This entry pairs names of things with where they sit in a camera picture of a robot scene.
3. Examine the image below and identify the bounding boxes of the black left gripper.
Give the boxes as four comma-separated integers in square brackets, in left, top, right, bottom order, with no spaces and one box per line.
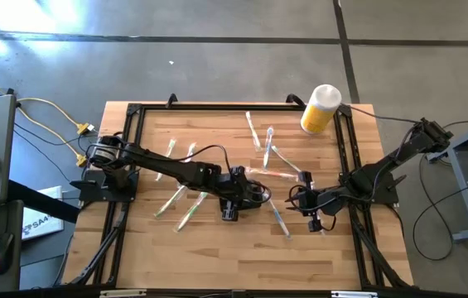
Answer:
[216,164,271,224]

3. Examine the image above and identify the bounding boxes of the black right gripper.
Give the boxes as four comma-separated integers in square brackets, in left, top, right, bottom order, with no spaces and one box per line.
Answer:
[285,170,338,233]

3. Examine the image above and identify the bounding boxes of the blue toothbrush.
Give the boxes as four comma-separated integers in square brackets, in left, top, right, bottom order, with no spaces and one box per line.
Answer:
[262,125,276,169]
[264,195,293,241]

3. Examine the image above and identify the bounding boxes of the orange toothbrush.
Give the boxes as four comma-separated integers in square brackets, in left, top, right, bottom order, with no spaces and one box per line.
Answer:
[244,166,302,182]

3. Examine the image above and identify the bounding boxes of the green toothbrush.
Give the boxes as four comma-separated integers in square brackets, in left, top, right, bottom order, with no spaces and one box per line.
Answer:
[156,137,177,183]
[153,185,188,219]
[183,142,198,163]
[172,190,210,233]
[244,110,263,152]
[270,144,303,173]

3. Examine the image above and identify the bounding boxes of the yellow wipes canister white lid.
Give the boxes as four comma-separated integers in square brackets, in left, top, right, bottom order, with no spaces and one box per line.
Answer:
[299,84,343,136]

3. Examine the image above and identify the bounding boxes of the silver metal plate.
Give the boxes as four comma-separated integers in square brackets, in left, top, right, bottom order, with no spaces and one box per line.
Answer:
[330,291,379,298]
[99,289,148,298]

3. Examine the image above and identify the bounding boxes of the black diagonal bar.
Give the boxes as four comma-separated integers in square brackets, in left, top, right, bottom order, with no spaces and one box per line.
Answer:
[7,179,81,224]

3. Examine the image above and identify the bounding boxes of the white printed box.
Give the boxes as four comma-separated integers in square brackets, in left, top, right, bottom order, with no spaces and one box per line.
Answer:
[21,185,65,242]

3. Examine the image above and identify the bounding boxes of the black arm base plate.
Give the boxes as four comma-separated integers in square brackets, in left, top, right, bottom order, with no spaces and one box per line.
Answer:
[339,169,408,206]
[70,168,140,204]

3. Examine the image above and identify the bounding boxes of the black aluminium table frame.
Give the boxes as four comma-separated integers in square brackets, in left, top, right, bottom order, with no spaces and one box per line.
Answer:
[62,93,416,291]

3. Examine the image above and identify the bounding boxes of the black cable to right arm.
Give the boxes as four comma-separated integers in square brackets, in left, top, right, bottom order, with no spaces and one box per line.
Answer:
[340,102,421,125]

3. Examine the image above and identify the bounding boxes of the black floor cable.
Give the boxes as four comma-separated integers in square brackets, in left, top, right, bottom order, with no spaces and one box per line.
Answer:
[413,178,468,262]

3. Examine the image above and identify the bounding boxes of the yellow cable with plug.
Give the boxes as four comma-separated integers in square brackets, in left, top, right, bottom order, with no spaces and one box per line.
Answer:
[0,67,89,168]
[16,97,96,137]

